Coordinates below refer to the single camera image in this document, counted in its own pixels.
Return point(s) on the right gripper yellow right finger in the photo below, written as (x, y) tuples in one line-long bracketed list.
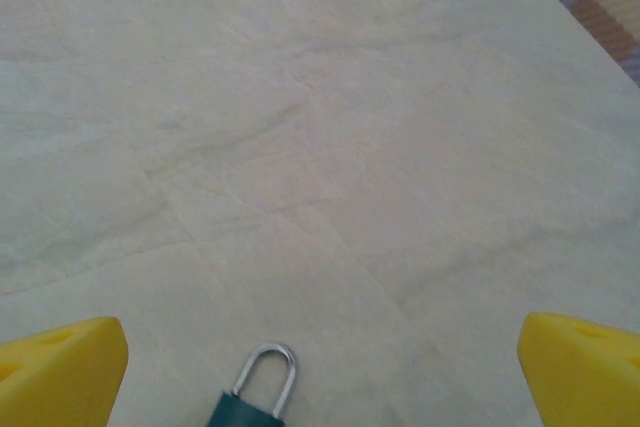
[(585, 377)]

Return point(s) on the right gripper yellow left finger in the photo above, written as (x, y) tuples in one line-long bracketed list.
[(55, 377)]

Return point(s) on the green padlock with silver shackle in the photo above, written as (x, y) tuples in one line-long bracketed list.
[(240, 412)]

